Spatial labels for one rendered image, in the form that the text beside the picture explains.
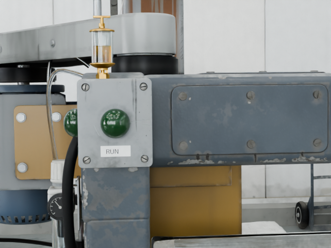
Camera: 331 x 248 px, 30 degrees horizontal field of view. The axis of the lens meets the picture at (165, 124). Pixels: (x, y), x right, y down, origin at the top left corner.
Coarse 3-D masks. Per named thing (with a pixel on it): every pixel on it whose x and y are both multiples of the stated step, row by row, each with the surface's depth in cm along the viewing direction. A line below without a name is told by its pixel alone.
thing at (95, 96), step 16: (80, 80) 62; (96, 80) 62; (112, 80) 62; (128, 80) 62; (144, 80) 62; (80, 96) 62; (96, 96) 62; (112, 96) 62; (128, 96) 62; (144, 96) 62; (80, 112) 62; (96, 112) 62; (128, 112) 62; (144, 112) 62; (80, 128) 62; (96, 128) 62; (144, 128) 62; (80, 144) 62; (96, 144) 62; (112, 144) 62; (128, 144) 62; (144, 144) 62; (80, 160) 62; (96, 160) 62; (112, 160) 62; (128, 160) 62; (144, 160) 63
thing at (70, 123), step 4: (68, 112) 63; (72, 112) 63; (76, 112) 63; (68, 116) 63; (72, 116) 63; (76, 116) 63; (64, 120) 63; (68, 120) 63; (72, 120) 62; (76, 120) 62; (64, 124) 63; (68, 124) 63; (72, 124) 62; (76, 124) 62; (68, 128) 63; (72, 128) 63; (76, 128) 63; (68, 132) 63; (72, 132) 63; (76, 132) 63; (72, 136) 64; (76, 136) 63
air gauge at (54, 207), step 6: (54, 198) 86; (60, 198) 86; (48, 204) 86; (54, 204) 86; (60, 204) 86; (48, 210) 86; (54, 210) 86; (60, 210) 86; (54, 216) 86; (60, 216) 86
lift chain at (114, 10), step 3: (111, 0) 121; (114, 0) 121; (117, 0) 121; (111, 3) 121; (114, 3) 121; (117, 3) 121; (111, 6) 121; (114, 6) 121; (117, 6) 121; (111, 9) 121; (114, 9) 121; (117, 9) 121; (111, 12) 121; (114, 12) 121; (117, 12) 121; (111, 15) 121
